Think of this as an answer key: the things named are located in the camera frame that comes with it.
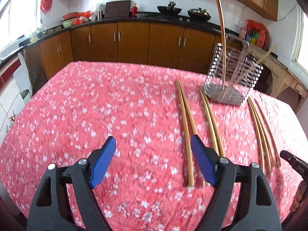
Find wooden chopstick seven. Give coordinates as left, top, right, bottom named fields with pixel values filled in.
left=247, top=98, right=272, bottom=173

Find wooden chopstick six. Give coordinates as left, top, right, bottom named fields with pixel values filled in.
left=204, top=93, right=225, bottom=157

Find wooden chopstick three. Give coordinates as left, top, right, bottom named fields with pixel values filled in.
left=177, top=81, right=194, bottom=187

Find wooden chopstick four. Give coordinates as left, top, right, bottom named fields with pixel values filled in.
left=177, top=79, right=210, bottom=187

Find wooden chopstick five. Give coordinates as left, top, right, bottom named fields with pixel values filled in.
left=199, top=88, right=219, bottom=154

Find wooden chopstick one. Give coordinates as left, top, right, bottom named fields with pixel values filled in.
left=216, top=0, right=227, bottom=87

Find wooden chopstick two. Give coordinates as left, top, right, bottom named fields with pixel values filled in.
left=235, top=44, right=277, bottom=84

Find brown lower kitchen cabinets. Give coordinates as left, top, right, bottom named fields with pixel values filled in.
left=24, top=21, right=221, bottom=93

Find person hand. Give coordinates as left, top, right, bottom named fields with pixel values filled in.
left=290, top=181, right=307, bottom=212

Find wooden chopstick eight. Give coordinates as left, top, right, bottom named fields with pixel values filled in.
left=255, top=100, right=281, bottom=167

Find cream wooden side table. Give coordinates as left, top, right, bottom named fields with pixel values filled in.
left=254, top=56, right=307, bottom=113

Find red floral tablecloth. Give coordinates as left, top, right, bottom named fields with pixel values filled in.
left=1, top=62, right=300, bottom=230

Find colourful items on side table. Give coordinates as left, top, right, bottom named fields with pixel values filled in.
left=239, top=19, right=271, bottom=51

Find black lidded wok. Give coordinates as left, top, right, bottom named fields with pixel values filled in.
left=187, top=7, right=211, bottom=22

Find green basin with red items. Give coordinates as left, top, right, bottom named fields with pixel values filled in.
left=61, top=10, right=97, bottom=28

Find red plastic bag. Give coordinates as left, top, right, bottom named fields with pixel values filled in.
left=40, top=0, right=53, bottom=14

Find dark cutting board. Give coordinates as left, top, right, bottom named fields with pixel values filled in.
left=104, top=0, right=131, bottom=18

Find red bottle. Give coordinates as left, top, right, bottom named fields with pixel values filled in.
left=131, top=3, right=138, bottom=17

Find metal wire utensil holder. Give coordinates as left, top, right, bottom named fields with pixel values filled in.
left=202, top=34, right=263, bottom=106

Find black wok with handle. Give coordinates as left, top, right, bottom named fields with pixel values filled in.
left=157, top=1, right=182, bottom=16

